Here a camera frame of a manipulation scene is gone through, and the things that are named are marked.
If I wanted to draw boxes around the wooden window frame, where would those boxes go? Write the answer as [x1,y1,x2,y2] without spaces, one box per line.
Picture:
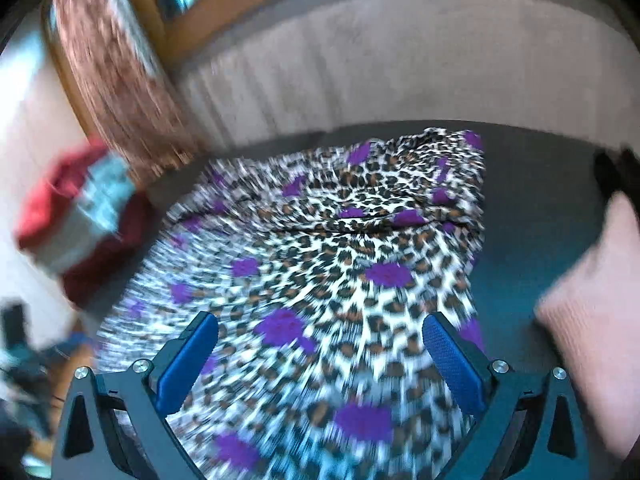
[117,0,201,68]

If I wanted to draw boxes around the pink knit garment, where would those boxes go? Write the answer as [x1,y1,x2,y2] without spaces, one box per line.
[535,192,640,463]

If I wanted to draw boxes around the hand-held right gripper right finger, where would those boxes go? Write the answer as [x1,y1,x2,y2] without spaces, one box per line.
[422,311,596,480]

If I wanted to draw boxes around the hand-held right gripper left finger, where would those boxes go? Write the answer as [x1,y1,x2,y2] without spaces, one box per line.
[52,311,219,480]

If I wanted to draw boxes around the black fuzzy garment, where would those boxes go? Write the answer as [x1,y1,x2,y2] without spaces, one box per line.
[592,147,636,200]

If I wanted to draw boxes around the leopard print garment purple spots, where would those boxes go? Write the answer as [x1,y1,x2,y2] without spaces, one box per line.
[95,127,488,480]

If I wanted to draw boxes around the red printed cloth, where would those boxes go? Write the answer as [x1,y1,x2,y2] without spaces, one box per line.
[15,140,151,311]

